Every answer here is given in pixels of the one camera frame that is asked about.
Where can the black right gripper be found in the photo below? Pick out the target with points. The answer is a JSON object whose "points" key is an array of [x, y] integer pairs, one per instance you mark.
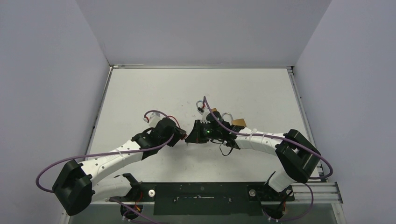
{"points": [[195, 133]]}

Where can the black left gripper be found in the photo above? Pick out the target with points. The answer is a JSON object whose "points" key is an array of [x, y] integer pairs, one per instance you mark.
{"points": [[178, 134]]}

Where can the brass padlock long shackle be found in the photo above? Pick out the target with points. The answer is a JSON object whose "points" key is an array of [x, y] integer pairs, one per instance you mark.
{"points": [[200, 102]]}

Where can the brass padlock with key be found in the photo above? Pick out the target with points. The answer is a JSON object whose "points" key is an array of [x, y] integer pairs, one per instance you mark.
{"points": [[235, 122]]}

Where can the red cable padlock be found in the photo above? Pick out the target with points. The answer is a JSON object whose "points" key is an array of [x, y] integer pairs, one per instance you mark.
{"points": [[178, 124]]}

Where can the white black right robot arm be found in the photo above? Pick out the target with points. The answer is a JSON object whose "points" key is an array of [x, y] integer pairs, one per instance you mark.
{"points": [[297, 155]]}

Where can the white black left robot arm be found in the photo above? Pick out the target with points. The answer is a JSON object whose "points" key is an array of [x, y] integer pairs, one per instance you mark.
{"points": [[81, 183]]}

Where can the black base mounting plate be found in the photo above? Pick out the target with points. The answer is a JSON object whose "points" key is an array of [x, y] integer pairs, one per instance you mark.
{"points": [[207, 198]]}

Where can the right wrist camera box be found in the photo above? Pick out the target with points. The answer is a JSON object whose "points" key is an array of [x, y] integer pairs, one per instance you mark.
{"points": [[204, 113]]}

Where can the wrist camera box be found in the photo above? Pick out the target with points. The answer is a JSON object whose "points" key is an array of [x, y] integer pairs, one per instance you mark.
{"points": [[204, 113], [154, 118]]}

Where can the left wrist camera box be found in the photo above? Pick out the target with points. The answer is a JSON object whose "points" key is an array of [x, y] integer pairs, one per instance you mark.
{"points": [[154, 118]]}

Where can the aluminium table edge rail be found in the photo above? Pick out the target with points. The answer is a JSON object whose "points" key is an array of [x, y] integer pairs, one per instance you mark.
{"points": [[300, 104]]}

